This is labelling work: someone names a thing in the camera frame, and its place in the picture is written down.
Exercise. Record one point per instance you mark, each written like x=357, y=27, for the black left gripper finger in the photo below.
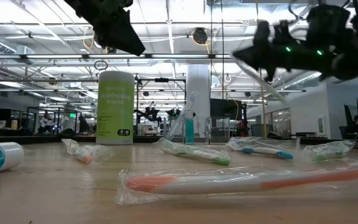
x=120, y=37

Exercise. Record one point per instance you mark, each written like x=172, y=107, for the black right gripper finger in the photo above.
x=256, y=56
x=263, y=34

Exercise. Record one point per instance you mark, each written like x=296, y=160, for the blue toothbrush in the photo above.
x=181, y=116
x=263, y=151

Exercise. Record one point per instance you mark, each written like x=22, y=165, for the green toothbrush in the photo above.
x=194, y=152
x=328, y=152

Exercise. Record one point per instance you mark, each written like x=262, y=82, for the orange toothbrush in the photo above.
x=85, y=155
x=216, y=183

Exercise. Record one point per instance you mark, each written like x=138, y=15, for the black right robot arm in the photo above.
x=356, y=46

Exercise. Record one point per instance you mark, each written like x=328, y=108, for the black television on stand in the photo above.
x=225, y=109

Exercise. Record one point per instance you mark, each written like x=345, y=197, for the green white disinfecting wipes canister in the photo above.
x=115, y=109

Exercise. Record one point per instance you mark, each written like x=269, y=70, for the black office chair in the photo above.
x=348, y=119

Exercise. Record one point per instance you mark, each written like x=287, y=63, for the black background robot arms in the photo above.
x=149, y=113

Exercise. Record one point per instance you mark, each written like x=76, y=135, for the long ceiling light bar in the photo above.
x=26, y=56

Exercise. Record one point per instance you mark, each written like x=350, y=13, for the green exit sign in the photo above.
x=72, y=115

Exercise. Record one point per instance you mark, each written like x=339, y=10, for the black background robot frame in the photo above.
x=162, y=80

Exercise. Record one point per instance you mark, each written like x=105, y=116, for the glass wall panel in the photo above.
x=281, y=123

